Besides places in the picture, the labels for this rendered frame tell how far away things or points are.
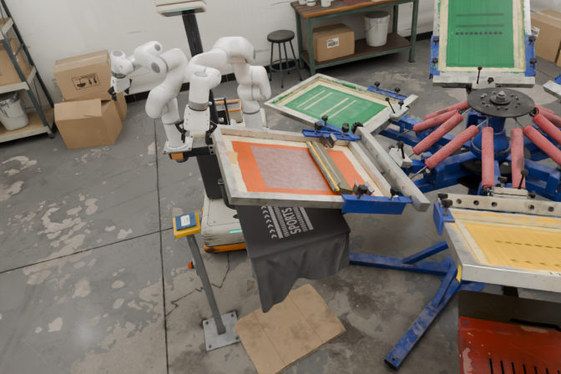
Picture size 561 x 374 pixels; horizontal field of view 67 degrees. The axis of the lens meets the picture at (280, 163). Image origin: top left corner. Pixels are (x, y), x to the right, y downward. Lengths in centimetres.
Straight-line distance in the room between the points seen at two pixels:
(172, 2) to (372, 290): 213
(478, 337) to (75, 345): 247
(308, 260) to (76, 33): 428
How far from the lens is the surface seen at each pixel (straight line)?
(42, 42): 575
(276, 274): 209
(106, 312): 330
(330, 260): 215
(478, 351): 155
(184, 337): 297
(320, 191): 187
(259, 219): 212
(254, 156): 197
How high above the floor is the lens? 240
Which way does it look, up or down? 36 degrees down
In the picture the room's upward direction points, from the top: 8 degrees counter-clockwise
